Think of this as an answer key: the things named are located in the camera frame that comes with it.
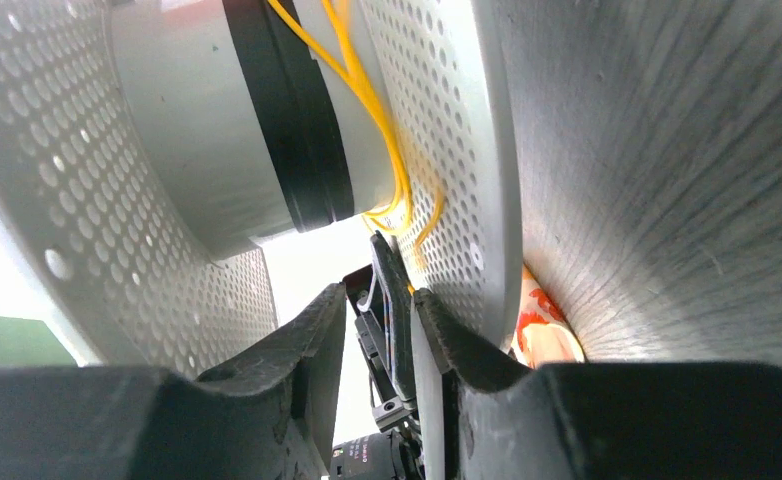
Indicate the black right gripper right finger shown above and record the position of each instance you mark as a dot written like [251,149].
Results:
[485,416]

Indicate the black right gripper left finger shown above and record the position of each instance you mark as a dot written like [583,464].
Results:
[267,413]

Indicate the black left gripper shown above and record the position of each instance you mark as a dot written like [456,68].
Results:
[381,299]

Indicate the white perforated cable spool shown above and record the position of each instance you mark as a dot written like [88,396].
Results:
[149,149]

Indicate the floral orange cloth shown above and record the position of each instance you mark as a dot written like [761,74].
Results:
[542,334]

